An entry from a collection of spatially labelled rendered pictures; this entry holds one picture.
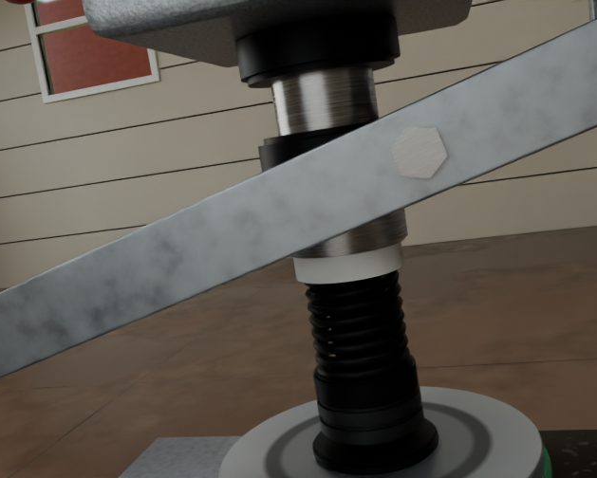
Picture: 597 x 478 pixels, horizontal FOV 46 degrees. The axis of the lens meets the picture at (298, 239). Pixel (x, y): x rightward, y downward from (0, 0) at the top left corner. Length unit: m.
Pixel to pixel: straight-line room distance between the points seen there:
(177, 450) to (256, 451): 0.12
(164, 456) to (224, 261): 0.24
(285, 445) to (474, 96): 0.27
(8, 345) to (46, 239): 7.47
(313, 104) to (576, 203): 6.02
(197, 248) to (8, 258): 7.89
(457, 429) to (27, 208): 7.63
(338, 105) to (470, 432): 0.23
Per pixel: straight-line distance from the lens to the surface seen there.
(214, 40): 0.42
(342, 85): 0.41
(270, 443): 0.52
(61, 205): 7.76
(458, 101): 0.38
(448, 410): 0.53
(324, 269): 0.42
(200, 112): 6.91
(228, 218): 0.40
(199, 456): 0.59
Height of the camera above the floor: 1.08
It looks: 8 degrees down
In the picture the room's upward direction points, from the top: 9 degrees counter-clockwise
